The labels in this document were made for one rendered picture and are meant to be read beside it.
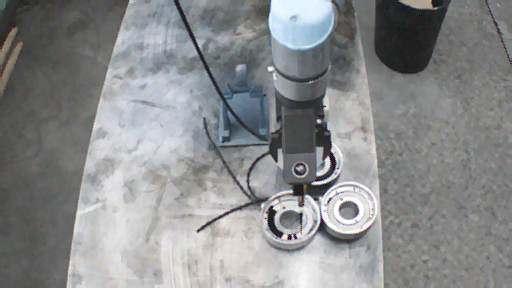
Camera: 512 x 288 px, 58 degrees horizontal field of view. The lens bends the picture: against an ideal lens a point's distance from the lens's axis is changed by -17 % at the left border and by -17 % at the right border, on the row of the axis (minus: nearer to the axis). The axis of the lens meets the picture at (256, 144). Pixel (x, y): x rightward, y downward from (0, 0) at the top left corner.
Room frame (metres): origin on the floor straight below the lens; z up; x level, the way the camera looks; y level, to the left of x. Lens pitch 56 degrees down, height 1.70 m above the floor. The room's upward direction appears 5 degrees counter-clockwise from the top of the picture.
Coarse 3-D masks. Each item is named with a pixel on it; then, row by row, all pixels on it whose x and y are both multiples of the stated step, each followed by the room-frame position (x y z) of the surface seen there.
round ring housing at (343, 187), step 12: (336, 192) 0.47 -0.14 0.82; (360, 192) 0.46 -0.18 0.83; (324, 204) 0.44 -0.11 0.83; (336, 204) 0.44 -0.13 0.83; (348, 204) 0.44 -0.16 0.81; (360, 204) 0.43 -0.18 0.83; (372, 204) 0.43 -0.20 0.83; (324, 216) 0.41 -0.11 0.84; (336, 216) 0.42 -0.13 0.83; (360, 216) 0.41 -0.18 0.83; (372, 216) 0.41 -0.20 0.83; (336, 228) 0.39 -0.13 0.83; (360, 228) 0.39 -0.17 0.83
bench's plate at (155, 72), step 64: (192, 0) 1.07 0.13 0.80; (256, 0) 1.04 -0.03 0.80; (128, 64) 0.86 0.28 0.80; (192, 64) 0.83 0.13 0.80; (256, 64) 0.81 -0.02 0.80; (128, 128) 0.67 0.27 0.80; (192, 128) 0.65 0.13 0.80; (128, 192) 0.51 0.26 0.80; (192, 192) 0.51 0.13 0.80; (256, 192) 0.50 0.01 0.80; (320, 192) 0.48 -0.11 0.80; (128, 256) 0.38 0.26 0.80; (192, 256) 0.37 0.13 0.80; (256, 256) 0.36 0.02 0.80; (320, 256) 0.35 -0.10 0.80
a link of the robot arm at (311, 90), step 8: (272, 72) 0.47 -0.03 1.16; (328, 72) 0.46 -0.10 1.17; (280, 80) 0.45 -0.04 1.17; (288, 80) 0.44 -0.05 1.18; (320, 80) 0.44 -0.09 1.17; (328, 80) 0.46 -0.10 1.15; (280, 88) 0.45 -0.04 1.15; (288, 88) 0.44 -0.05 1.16; (296, 88) 0.44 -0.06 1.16; (304, 88) 0.44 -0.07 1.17; (312, 88) 0.44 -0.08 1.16; (320, 88) 0.44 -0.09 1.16; (288, 96) 0.44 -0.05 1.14; (296, 96) 0.44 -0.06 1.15; (304, 96) 0.44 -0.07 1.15; (312, 96) 0.44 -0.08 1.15
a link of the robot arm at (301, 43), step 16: (272, 0) 0.49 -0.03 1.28; (288, 0) 0.48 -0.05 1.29; (304, 0) 0.48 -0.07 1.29; (320, 0) 0.47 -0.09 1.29; (272, 16) 0.47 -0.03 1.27; (288, 16) 0.45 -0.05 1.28; (304, 16) 0.45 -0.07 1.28; (320, 16) 0.45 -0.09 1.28; (336, 16) 0.49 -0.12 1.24; (272, 32) 0.46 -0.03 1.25; (288, 32) 0.44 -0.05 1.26; (304, 32) 0.44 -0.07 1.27; (320, 32) 0.44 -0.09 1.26; (272, 48) 0.47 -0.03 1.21; (288, 48) 0.44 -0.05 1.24; (304, 48) 0.44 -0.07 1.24; (320, 48) 0.44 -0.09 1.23; (288, 64) 0.44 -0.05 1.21; (304, 64) 0.44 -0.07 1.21; (320, 64) 0.44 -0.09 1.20; (304, 80) 0.44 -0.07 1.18
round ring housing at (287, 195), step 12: (288, 192) 0.47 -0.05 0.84; (276, 204) 0.45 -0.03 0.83; (312, 204) 0.44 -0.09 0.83; (264, 216) 0.43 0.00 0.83; (276, 216) 0.43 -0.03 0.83; (288, 216) 0.44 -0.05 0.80; (264, 228) 0.40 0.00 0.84; (300, 228) 0.40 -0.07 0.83; (312, 228) 0.40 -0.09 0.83; (276, 240) 0.38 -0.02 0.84; (288, 240) 0.38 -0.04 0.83; (300, 240) 0.37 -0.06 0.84
